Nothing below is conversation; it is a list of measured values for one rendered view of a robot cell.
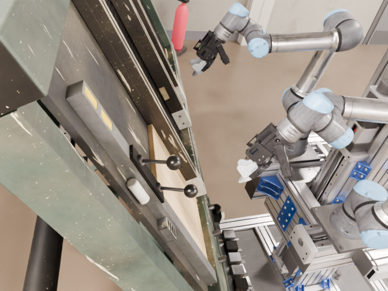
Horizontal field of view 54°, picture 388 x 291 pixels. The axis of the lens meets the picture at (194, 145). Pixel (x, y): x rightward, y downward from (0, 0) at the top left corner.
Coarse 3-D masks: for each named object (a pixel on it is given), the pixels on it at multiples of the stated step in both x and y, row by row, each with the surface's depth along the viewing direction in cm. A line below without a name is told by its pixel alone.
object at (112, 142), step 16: (80, 96) 82; (80, 112) 84; (96, 112) 85; (96, 128) 88; (112, 128) 91; (112, 144) 92; (128, 160) 96; (128, 176) 100; (160, 208) 110; (176, 224) 117; (176, 240) 122; (192, 240) 130; (192, 256) 130; (208, 272) 138
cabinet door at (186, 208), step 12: (156, 132) 146; (156, 144) 139; (156, 156) 132; (168, 156) 150; (156, 168) 127; (168, 168) 144; (168, 180) 137; (180, 180) 157; (168, 192) 131; (180, 192) 150; (180, 204) 142; (192, 204) 164; (180, 216) 136; (192, 216) 156; (192, 228) 148; (204, 252) 152
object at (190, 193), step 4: (156, 184) 107; (160, 184) 107; (188, 184) 103; (192, 184) 103; (160, 188) 107; (164, 188) 106; (168, 188) 106; (172, 188) 105; (176, 188) 105; (180, 188) 104; (184, 188) 103; (188, 188) 101; (192, 188) 101; (196, 188) 102; (160, 192) 108; (184, 192) 102; (188, 192) 101; (192, 192) 101; (196, 192) 102; (188, 196) 102; (192, 196) 102
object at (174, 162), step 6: (138, 156) 99; (174, 156) 94; (144, 162) 99; (150, 162) 98; (156, 162) 97; (162, 162) 96; (168, 162) 94; (174, 162) 93; (180, 162) 94; (174, 168) 94
